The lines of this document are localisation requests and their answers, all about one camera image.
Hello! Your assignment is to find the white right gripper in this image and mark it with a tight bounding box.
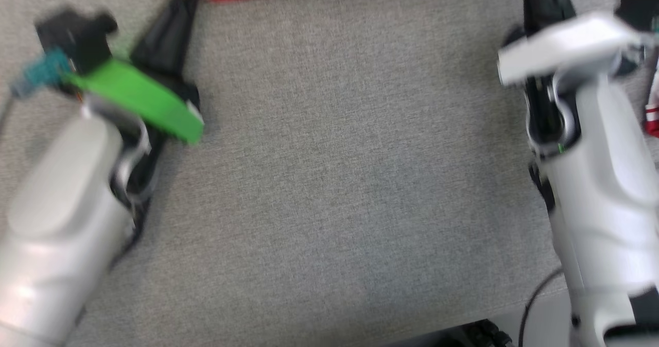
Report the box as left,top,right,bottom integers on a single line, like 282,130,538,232
496,0,645,88

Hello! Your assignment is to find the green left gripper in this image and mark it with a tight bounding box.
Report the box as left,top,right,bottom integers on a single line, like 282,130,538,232
64,0,205,146

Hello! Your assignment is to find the red white striped cloth piece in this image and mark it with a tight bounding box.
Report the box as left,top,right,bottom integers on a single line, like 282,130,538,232
645,66,659,138

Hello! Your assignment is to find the teal grey cable connector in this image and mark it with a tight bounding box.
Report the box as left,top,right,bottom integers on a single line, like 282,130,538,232
11,47,73,99

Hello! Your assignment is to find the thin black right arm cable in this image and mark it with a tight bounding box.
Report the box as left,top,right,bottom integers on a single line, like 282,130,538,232
517,266,565,347

